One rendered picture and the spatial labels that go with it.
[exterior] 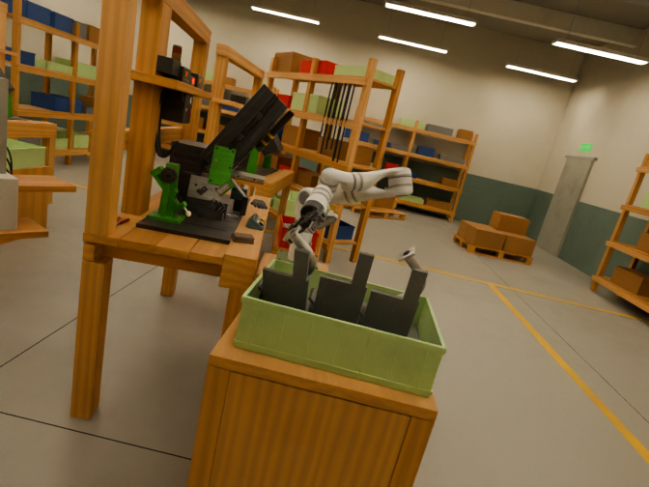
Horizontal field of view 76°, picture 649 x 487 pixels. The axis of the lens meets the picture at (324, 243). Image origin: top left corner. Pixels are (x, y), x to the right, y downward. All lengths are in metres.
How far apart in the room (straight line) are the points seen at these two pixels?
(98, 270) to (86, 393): 0.60
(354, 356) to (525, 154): 10.93
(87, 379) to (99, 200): 0.81
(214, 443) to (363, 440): 0.46
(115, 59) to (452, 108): 10.17
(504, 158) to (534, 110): 1.32
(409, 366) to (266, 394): 0.43
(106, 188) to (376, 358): 1.21
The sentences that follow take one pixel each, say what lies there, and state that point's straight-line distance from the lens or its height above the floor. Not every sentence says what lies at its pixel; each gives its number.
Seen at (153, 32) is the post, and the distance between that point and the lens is 2.19.
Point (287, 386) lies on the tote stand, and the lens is 1.29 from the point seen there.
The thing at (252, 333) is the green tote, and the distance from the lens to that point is 1.31.
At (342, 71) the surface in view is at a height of 2.17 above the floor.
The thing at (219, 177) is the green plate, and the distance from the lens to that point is 2.36.
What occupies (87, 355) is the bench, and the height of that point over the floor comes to 0.33.
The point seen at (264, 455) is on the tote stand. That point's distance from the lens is 1.45.
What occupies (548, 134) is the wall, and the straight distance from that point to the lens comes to 12.16.
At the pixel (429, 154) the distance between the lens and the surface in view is 10.81.
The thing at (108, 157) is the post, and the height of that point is 1.20.
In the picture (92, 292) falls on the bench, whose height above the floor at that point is 0.63.
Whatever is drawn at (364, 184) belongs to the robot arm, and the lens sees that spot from 1.54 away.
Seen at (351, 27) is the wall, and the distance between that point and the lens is 11.49.
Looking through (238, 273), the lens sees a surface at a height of 0.82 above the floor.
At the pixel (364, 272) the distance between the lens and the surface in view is 1.28.
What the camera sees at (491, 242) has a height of 0.27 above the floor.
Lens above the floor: 1.47
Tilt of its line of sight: 15 degrees down
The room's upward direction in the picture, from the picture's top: 13 degrees clockwise
